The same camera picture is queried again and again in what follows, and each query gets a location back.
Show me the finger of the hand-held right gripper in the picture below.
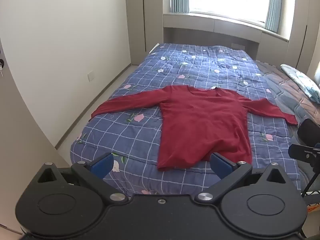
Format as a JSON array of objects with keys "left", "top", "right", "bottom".
[{"left": 288, "top": 143, "right": 320, "bottom": 167}]

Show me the blue checked floral quilt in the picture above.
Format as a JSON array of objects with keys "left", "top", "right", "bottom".
[{"left": 70, "top": 43, "right": 303, "bottom": 196}]

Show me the beige window sill cabinet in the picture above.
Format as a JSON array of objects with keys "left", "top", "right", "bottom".
[{"left": 163, "top": 13, "right": 290, "bottom": 58}]

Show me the beige tall wardrobe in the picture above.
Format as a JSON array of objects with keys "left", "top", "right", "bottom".
[
  {"left": 124, "top": 0, "right": 164, "bottom": 66},
  {"left": 284, "top": 0, "right": 320, "bottom": 82}
]

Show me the white door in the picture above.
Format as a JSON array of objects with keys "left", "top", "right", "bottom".
[{"left": 0, "top": 37, "right": 71, "bottom": 233}]

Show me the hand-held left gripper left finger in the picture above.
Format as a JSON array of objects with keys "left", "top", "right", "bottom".
[{"left": 37, "top": 152, "right": 128, "bottom": 204}]

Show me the red long-sleeved sweater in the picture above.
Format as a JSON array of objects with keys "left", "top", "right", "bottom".
[{"left": 90, "top": 85, "right": 298, "bottom": 172}]

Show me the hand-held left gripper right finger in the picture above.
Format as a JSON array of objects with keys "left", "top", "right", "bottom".
[{"left": 195, "top": 153, "right": 287, "bottom": 204}]

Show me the brown quilted mattress pad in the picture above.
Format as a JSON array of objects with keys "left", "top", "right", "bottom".
[{"left": 255, "top": 60, "right": 320, "bottom": 205}]

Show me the floral pillow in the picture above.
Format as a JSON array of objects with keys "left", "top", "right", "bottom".
[{"left": 280, "top": 64, "right": 320, "bottom": 104}]

